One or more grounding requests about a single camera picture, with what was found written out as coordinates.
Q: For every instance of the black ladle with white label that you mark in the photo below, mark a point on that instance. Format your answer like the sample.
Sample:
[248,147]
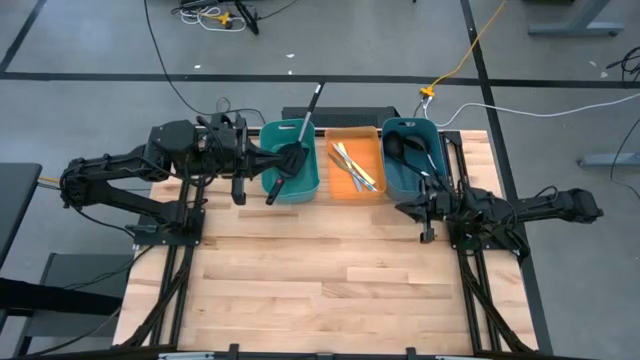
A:
[392,145]

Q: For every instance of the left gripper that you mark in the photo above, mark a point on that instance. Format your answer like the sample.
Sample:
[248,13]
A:
[230,155]

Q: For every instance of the dark blue-teal plastic bin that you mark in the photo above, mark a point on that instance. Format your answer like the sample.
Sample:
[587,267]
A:
[405,182]

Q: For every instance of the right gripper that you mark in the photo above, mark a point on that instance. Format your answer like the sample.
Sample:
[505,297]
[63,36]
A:
[435,210]

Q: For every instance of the black flat beam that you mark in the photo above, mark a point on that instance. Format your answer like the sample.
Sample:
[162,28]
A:
[50,297]

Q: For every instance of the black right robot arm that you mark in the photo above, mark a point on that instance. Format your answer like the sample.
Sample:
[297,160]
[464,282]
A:
[530,210]

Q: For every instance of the black perforated computer case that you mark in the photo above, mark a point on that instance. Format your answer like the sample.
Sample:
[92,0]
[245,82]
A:
[350,116]

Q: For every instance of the grey bench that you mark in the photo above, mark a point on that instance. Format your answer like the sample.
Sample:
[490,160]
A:
[75,270]

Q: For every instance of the orange plastic bin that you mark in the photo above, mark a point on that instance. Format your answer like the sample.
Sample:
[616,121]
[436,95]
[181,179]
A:
[350,185]

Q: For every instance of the grey metal desk leg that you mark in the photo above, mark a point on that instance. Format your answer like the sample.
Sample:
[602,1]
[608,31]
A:
[610,159]
[575,27]

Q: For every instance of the plain black ladle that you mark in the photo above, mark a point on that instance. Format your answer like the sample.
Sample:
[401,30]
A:
[417,145]

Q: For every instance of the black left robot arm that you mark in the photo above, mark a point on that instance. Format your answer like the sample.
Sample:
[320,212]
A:
[125,165]

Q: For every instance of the light teal plastic bin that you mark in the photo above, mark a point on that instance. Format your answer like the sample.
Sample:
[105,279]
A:
[295,187]

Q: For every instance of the black tripod leg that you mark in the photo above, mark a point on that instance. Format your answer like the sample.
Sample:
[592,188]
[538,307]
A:
[248,20]

